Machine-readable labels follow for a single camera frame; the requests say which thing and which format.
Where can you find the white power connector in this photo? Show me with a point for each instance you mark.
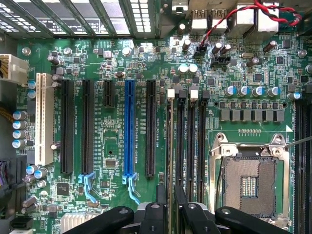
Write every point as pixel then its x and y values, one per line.
pixel 14 68

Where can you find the black fan header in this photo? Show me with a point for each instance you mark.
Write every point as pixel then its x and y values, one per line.
pixel 219 62

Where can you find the silver rear port housing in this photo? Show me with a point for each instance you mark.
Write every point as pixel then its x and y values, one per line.
pixel 209 22
pixel 179 6
pixel 267 17
pixel 241 19

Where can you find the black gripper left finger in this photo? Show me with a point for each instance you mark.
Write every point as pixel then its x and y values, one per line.
pixel 153 219

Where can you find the black SATA port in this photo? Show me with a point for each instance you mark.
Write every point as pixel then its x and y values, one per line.
pixel 22 223

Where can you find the RAM slot black latches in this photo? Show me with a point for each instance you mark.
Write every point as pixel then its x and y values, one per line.
pixel 298 170
pixel 202 146
pixel 181 146

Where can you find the long black expansion slot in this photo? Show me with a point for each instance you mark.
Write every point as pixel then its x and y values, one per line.
pixel 67 126
pixel 151 126

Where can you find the short black expansion slot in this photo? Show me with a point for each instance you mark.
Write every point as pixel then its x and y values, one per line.
pixel 109 93

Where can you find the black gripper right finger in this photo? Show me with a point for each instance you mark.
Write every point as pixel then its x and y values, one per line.
pixel 192 219

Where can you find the thin metal locking lever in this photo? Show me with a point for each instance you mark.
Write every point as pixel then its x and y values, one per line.
pixel 220 185
pixel 299 141

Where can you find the green motherboard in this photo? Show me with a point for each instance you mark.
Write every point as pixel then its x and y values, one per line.
pixel 117 136

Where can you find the silver blue-top capacitor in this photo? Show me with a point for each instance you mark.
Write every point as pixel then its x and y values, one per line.
pixel 294 96
pixel 258 91
pixel 19 143
pixel 230 91
pixel 193 69
pixel 273 91
pixel 183 69
pixel 20 115
pixel 19 124
pixel 19 134
pixel 243 91

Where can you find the RAM slot white latches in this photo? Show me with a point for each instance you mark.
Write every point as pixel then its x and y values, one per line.
pixel 171 94
pixel 192 146

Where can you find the black expansion slot blue clip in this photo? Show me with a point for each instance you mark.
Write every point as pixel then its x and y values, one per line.
pixel 87 126

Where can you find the metal CPU socket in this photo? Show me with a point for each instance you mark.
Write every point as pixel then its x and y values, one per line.
pixel 248 185

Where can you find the square black chip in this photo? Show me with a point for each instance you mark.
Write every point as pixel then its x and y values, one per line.
pixel 64 189

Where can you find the silver finned heat sink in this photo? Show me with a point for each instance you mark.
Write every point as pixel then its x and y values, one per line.
pixel 75 223

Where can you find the white expansion slot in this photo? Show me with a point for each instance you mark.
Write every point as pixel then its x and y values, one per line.
pixel 45 122

